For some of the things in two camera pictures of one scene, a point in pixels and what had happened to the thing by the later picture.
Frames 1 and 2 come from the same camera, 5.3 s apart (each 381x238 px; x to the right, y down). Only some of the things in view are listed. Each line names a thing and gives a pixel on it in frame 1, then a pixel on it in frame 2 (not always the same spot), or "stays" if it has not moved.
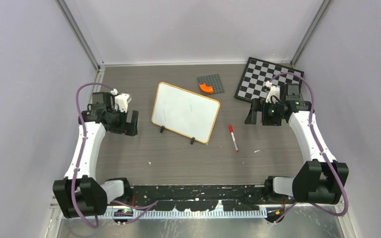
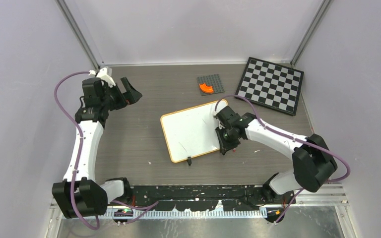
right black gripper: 257,105 to 225,146
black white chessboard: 257,72 stays
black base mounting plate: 205,197 stays
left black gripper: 129,129 to 129,97
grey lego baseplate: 213,80 stays
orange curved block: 206,89 stays
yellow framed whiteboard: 185,112 to 191,132
